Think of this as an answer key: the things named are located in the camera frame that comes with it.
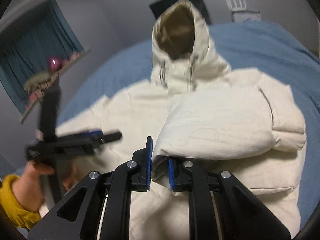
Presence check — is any blue fleece bed blanket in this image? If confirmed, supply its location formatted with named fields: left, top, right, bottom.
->
left=58, top=21, right=319, bottom=224

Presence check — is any black monitor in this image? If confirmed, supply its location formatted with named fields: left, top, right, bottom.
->
left=149, top=0, right=212, bottom=25

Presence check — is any teal window curtain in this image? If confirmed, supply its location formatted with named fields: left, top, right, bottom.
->
left=1, top=0, right=84, bottom=113

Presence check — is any white hooded puffer jacket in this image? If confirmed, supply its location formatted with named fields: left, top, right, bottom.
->
left=57, top=0, right=306, bottom=239

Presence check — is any white wifi router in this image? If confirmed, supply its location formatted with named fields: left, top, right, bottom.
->
left=226, top=0, right=247, bottom=12

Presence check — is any white box under router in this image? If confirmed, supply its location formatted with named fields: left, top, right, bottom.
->
left=231, top=10, right=261, bottom=23

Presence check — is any left hand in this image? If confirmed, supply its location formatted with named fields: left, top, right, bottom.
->
left=11, top=161, right=55, bottom=212

